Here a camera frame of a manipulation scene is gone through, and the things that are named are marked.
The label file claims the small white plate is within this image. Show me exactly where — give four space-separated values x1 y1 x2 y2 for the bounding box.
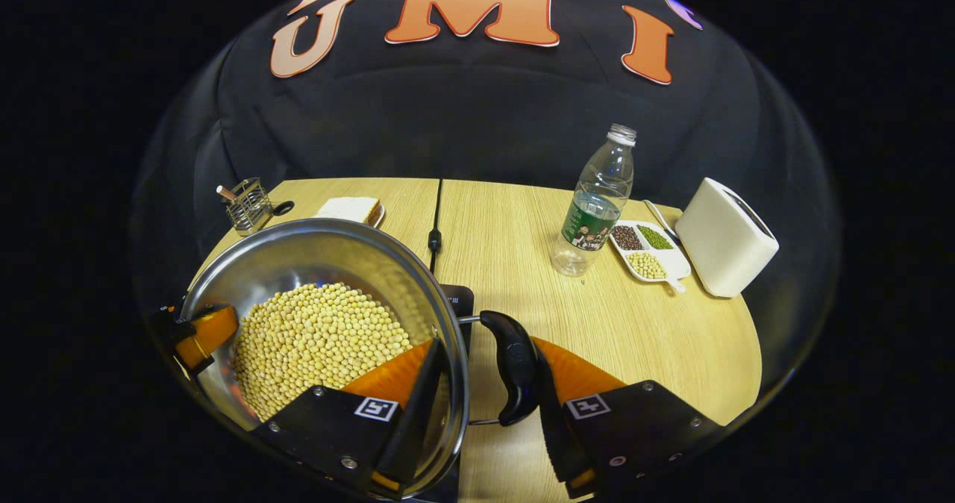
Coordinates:
313 200 386 230

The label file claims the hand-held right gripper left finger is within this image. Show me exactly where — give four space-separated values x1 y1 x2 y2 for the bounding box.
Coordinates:
250 339 448 498

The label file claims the metal wire rack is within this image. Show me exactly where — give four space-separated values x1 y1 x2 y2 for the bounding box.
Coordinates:
216 177 275 235

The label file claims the stainless steel pot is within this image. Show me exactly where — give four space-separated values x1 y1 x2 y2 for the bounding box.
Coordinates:
179 218 542 501

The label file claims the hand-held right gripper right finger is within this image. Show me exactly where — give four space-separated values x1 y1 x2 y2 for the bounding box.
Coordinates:
533 337 724 499

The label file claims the white divided dish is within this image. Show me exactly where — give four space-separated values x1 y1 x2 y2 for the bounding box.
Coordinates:
608 219 692 293

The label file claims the black power cable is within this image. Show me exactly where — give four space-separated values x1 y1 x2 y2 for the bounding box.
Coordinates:
428 178 445 274

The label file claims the white toaster cord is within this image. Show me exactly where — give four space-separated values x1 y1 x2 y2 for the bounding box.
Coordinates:
643 199 680 244

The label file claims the white toaster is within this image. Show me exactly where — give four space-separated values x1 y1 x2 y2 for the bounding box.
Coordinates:
674 177 780 299

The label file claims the small heap of soybeans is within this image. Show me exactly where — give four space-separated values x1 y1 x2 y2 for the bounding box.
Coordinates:
627 252 667 280

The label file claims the sandwich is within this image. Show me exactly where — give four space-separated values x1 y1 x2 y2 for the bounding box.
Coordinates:
316 196 380 225

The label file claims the pile of soybeans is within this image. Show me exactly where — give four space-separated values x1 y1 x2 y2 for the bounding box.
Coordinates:
230 283 413 422

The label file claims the clear plastic water bottle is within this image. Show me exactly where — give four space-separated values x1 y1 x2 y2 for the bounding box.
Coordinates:
550 122 637 278

